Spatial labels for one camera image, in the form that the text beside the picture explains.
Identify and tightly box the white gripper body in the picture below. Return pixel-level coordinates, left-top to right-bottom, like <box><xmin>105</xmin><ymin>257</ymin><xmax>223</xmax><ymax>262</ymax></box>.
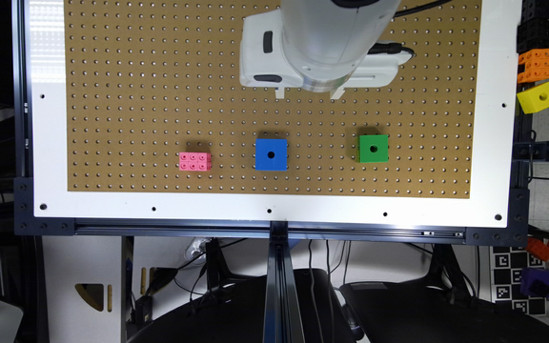
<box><xmin>238</xmin><ymin>9</ymin><xmax>414</xmax><ymax>91</ymax></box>

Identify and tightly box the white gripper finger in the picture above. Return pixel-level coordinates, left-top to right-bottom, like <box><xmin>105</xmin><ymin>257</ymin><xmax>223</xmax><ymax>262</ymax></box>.
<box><xmin>330</xmin><ymin>88</ymin><xmax>345</xmax><ymax>100</ymax></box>
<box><xmin>274</xmin><ymin>88</ymin><xmax>285</xmax><ymax>99</ymax></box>

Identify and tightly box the green block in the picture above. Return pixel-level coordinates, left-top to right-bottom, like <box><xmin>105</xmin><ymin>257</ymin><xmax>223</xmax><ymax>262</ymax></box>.
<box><xmin>357</xmin><ymin>134</ymin><xmax>389</xmax><ymax>163</ymax></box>

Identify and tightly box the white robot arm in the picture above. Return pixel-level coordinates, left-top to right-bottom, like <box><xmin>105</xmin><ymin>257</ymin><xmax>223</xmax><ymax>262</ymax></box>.
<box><xmin>239</xmin><ymin>0</ymin><xmax>415</xmax><ymax>100</ymax></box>

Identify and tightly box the blue block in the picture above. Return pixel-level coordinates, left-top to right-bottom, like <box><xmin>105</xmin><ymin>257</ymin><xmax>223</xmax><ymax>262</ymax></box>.
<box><xmin>254</xmin><ymin>138</ymin><xmax>288</xmax><ymax>172</ymax></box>

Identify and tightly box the pink brick block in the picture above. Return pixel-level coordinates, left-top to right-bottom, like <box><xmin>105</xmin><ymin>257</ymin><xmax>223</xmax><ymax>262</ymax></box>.
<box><xmin>178</xmin><ymin>151</ymin><xmax>212</xmax><ymax>172</ymax></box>

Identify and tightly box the yellow block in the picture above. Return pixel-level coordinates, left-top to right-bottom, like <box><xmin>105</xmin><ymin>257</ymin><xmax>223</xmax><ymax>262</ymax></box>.
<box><xmin>517</xmin><ymin>81</ymin><xmax>549</xmax><ymax>113</ymax></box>

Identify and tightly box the purple block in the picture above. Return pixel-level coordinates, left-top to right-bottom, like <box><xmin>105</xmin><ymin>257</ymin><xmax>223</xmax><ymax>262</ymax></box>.
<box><xmin>520</xmin><ymin>268</ymin><xmax>549</xmax><ymax>298</ymax></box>

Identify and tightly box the brown pegboard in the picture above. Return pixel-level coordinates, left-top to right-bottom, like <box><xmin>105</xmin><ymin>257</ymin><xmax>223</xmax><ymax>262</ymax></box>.
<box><xmin>63</xmin><ymin>0</ymin><xmax>481</xmax><ymax>198</ymax></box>

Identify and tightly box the black brick stack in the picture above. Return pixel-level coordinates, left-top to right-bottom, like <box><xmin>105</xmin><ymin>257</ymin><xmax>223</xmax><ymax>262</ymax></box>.
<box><xmin>517</xmin><ymin>0</ymin><xmax>549</xmax><ymax>54</ymax></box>

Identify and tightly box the left black chair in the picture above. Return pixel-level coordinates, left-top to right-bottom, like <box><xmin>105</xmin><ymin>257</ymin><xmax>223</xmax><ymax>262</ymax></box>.
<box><xmin>131</xmin><ymin>269</ymin><xmax>355</xmax><ymax>343</ymax></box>

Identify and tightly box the black chair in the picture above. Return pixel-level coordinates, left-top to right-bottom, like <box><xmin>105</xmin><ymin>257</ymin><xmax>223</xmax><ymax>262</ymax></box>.
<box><xmin>340</xmin><ymin>282</ymin><xmax>549</xmax><ymax>343</ymax></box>
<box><xmin>131</xmin><ymin>269</ymin><xmax>355</xmax><ymax>343</ymax></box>

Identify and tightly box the right black chair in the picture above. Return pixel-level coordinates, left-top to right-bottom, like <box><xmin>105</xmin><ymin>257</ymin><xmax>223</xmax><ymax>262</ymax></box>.
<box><xmin>340</xmin><ymin>282</ymin><xmax>549</xmax><ymax>343</ymax></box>

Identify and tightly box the fiducial marker sheet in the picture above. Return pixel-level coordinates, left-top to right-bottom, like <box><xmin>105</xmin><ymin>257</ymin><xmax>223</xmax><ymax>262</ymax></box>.
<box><xmin>490</xmin><ymin>247</ymin><xmax>547</xmax><ymax>316</ymax></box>

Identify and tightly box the white cabinet panel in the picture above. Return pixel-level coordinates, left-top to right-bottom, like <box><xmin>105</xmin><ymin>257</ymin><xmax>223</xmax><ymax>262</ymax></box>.
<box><xmin>42</xmin><ymin>236</ymin><xmax>126</xmax><ymax>342</ymax></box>

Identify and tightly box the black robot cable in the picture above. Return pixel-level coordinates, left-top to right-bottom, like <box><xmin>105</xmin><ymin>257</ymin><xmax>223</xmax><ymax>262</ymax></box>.
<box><xmin>367</xmin><ymin>0</ymin><xmax>453</xmax><ymax>56</ymax></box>

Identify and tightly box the white board frame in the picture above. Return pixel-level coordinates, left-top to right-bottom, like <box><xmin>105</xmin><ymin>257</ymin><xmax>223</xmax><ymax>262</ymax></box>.
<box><xmin>26</xmin><ymin>0</ymin><xmax>521</xmax><ymax>228</ymax></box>

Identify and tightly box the black aluminium frame rail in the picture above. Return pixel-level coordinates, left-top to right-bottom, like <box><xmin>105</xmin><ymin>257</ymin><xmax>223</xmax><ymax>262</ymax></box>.
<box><xmin>13</xmin><ymin>177</ymin><xmax>530</xmax><ymax>247</ymax></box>

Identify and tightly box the black vertical frame post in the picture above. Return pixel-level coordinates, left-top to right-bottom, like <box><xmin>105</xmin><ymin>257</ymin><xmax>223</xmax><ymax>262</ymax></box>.
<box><xmin>263</xmin><ymin>221</ymin><xmax>305</xmax><ymax>343</ymax></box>

